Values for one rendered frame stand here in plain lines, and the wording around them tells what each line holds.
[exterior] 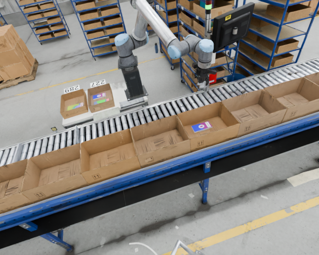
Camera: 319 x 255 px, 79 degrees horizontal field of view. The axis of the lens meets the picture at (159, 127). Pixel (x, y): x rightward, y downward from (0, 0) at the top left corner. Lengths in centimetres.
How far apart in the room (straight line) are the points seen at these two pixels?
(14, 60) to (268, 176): 540
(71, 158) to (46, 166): 20
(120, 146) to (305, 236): 185
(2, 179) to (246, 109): 210
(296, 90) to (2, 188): 262
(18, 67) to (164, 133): 454
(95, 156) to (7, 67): 434
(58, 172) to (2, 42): 416
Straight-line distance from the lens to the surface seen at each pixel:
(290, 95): 218
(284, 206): 246
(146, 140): 164
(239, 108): 189
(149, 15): 152
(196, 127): 167
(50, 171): 181
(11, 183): 195
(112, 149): 169
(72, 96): 274
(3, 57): 567
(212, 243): 218
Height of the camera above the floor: 211
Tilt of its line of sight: 45 degrees down
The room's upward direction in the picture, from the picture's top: 11 degrees counter-clockwise
